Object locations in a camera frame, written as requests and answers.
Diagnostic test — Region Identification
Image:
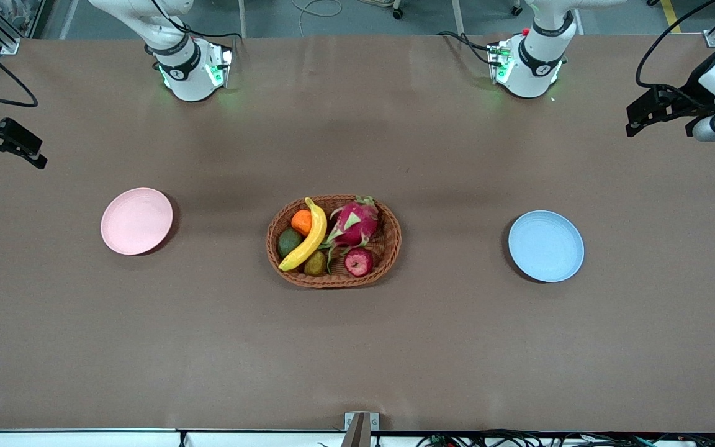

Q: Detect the yellow banana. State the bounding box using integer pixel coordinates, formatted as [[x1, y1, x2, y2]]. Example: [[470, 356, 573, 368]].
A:
[[278, 197, 328, 272]]

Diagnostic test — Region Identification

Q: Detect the black base cable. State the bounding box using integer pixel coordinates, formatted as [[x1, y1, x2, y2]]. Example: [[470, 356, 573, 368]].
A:
[[437, 30, 496, 66], [181, 24, 244, 43]]

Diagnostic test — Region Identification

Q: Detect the blue round plate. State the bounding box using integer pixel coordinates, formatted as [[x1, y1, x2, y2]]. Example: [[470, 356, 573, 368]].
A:
[[508, 210, 585, 283]]

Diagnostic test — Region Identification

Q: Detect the brown wicker basket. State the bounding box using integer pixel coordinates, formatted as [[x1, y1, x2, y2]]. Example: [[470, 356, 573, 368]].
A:
[[266, 194, 403, 289]]

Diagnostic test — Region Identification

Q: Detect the white floor cable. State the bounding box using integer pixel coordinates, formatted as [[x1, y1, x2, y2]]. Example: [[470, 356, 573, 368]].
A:
[[291, 0, 344, 38]]

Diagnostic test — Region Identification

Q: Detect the pink round plate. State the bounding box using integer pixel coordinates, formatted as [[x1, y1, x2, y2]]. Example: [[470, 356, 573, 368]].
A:
[[101, 187, 174, 256]]

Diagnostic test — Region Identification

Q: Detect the black cable bundle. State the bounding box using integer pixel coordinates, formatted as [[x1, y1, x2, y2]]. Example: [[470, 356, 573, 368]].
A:
[[416, 428, 715, 447]]

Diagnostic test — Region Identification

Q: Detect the green avocado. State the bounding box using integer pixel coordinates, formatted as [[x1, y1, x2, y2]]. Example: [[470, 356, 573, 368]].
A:
[[277, 228, 304, 258]]

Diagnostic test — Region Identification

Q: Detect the brown kiwi fruit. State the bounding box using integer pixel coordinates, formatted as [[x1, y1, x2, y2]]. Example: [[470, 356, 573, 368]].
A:
[[303, 250, 328, 277]]

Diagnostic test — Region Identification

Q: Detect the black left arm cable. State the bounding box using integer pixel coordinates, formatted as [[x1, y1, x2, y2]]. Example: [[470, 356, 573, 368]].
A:
[[636, 0, 715, 92]]

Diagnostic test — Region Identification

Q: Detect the pink dragon fruit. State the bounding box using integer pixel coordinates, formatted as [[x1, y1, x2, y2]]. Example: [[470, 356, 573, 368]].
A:
[[320, 195, 380, 274]]

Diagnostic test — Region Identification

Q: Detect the red apple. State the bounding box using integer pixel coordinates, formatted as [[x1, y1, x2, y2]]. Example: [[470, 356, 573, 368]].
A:
[[343, 247, 374, 278]]

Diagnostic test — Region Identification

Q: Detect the white table rail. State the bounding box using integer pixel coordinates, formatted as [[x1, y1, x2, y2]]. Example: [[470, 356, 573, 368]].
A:
[[0, 428, 346, 447]]

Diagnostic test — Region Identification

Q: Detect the orange fruit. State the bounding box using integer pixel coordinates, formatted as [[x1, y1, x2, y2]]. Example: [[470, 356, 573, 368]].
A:
[[290, 209, 313, 237]]

